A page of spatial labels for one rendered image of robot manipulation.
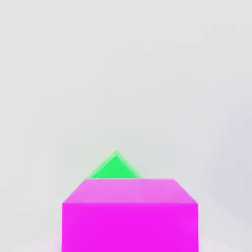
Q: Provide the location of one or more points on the small magenta cube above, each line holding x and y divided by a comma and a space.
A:
130, 220

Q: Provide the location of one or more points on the small green cube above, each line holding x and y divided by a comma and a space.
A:
116, 169

